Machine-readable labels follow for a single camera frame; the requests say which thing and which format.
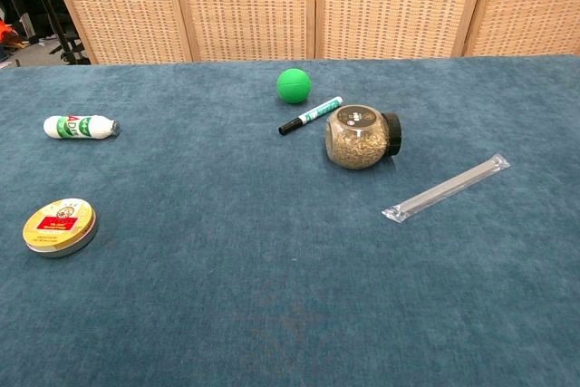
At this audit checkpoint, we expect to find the white green marker pen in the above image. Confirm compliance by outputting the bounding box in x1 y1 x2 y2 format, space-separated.
277 95 344 137

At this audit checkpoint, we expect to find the glass spice jar black lid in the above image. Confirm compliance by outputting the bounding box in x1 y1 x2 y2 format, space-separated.
324 103 403 171

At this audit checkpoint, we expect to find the blue table cloth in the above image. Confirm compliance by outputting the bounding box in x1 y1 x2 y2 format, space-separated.
0 54 580 387

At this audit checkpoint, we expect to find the green rubber ball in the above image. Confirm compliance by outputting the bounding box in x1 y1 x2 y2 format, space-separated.
275 68 313 104

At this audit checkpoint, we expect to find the clear wrapped drinking straw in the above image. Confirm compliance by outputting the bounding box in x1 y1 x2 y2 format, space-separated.
381 153 511 225

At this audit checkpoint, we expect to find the woven wooden folding screen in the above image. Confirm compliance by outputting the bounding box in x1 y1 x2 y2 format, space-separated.
42 0 580 65

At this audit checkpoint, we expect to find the white green small bottle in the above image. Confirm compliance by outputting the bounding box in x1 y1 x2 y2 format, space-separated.
43 113 121 140

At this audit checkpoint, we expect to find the round yellow tin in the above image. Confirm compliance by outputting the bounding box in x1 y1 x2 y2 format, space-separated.
22 198 99 259

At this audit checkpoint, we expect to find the black metal stand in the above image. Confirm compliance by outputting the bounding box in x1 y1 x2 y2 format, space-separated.
16 0 92 65

